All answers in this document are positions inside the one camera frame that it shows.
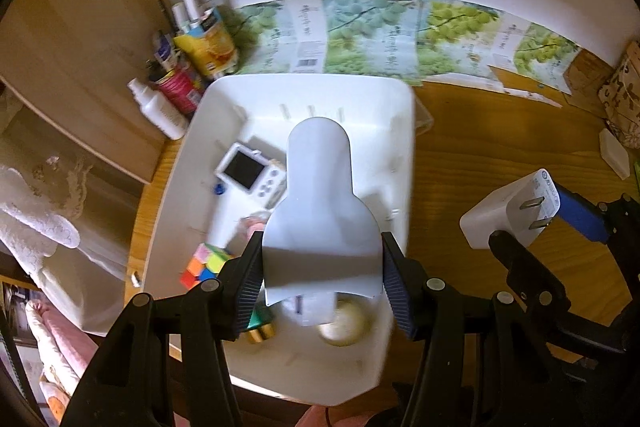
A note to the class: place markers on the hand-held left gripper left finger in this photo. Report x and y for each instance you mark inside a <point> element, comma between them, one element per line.
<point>250,292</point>

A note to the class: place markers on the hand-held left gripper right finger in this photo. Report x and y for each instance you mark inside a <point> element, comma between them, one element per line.
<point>397,292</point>

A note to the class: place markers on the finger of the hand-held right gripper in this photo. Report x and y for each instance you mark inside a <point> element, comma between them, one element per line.
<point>530,277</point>
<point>582,214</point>

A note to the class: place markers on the green perfume bottle gold cap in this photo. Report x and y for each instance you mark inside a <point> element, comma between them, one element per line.
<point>262,327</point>

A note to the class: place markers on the colourful puzzle cube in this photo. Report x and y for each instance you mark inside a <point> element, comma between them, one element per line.
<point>205,264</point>

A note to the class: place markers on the round gold compact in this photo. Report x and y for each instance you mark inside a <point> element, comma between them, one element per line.
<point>350,324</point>

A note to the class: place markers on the blue dental floss box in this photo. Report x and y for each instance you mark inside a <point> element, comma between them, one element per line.
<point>307,311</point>

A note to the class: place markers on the pink round case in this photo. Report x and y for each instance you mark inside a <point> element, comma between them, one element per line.
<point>254,229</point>

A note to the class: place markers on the white power adapter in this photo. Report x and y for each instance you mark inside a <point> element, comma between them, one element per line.
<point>505,214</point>

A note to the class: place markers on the white plastic storage bin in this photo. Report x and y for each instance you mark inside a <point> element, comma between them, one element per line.
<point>320,367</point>

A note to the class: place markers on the white bottle-shaped plastic case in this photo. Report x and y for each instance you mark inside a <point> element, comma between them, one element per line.
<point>320,207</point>

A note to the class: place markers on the white instant camera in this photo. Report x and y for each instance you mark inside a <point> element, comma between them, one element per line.
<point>247,169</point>

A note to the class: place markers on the white soap box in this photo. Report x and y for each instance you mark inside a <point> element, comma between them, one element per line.
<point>614,152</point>

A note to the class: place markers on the printed fabric basket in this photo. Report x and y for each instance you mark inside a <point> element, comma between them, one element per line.
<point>625,92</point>

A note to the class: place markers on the white paper strip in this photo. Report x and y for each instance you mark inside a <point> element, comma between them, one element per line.
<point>530,94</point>

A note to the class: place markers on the brown cardboard sheet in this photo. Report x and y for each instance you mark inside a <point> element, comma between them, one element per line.
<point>587,74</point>

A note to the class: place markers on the clear plastic case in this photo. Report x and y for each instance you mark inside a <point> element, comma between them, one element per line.
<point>422,117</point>

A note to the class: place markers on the pink floral bedding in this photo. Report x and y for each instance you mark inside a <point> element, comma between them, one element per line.
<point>55,347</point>

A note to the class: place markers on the white spray bottle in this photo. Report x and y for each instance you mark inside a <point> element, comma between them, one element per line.
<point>160,109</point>

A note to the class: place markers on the pink can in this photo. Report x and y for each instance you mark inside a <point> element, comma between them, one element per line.
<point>180,89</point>

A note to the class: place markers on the white lace curtain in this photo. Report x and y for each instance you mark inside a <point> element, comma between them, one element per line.
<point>45,217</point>

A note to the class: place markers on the yellow juice carton holder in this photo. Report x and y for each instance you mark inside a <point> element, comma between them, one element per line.
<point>210,44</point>

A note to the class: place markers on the white purple tube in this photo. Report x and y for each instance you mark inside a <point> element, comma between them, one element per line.
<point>164,52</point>

